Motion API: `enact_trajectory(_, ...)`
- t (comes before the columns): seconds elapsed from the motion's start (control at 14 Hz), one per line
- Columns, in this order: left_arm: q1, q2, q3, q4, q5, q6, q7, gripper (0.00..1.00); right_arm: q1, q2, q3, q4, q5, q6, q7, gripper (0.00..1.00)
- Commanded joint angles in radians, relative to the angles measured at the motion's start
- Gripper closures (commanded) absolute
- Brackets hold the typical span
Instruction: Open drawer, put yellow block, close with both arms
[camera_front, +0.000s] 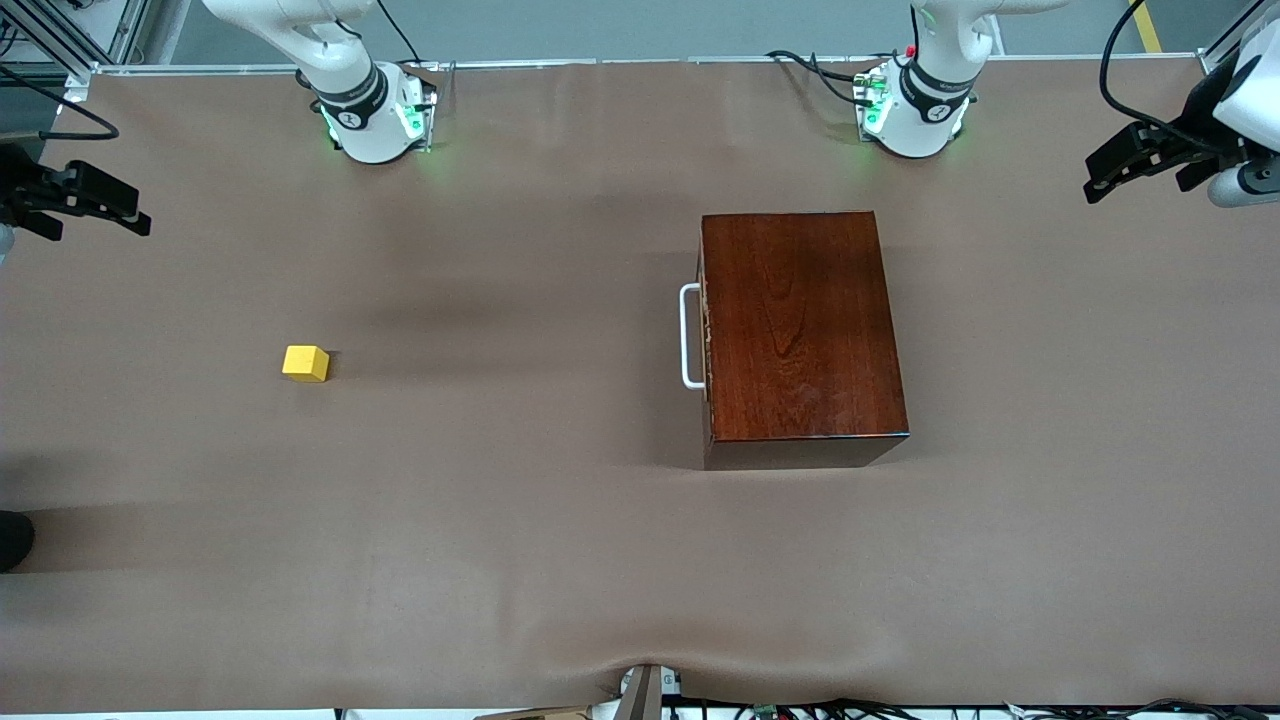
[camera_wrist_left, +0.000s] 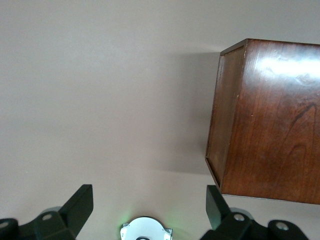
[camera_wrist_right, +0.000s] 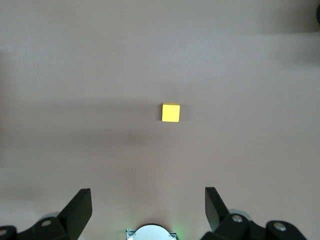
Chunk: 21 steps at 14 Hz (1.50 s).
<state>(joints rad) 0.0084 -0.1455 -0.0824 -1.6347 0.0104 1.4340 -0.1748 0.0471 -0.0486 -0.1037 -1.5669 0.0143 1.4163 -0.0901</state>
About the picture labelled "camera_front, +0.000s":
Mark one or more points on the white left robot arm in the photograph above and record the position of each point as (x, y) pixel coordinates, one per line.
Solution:
(920, 130)

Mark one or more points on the yellow wooden block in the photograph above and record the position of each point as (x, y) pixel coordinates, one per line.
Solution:
(305, 362)

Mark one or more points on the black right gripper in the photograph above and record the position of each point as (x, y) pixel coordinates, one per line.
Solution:
(22, 186)

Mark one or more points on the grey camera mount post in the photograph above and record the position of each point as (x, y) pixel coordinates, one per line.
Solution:
(640, 695)

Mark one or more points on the black round object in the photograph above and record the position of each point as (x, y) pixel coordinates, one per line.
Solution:
(12, 540)

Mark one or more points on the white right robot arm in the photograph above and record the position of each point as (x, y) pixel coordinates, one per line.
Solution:
(375, 130)

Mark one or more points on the dark brown wooden cabinet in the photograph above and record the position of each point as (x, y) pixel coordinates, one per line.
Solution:
(800, 330)

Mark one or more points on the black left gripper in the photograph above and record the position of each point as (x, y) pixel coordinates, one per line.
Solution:
(1197, 136)

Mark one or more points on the aluminium frame post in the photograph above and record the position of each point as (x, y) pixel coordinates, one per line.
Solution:
(1215, 62)
(80, 80)

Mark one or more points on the brown table cover sheet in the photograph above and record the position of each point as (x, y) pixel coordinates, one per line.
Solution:
(400, 500)

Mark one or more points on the yellow floor tape strip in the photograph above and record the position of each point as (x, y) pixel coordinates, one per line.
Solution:
(1148, 28)

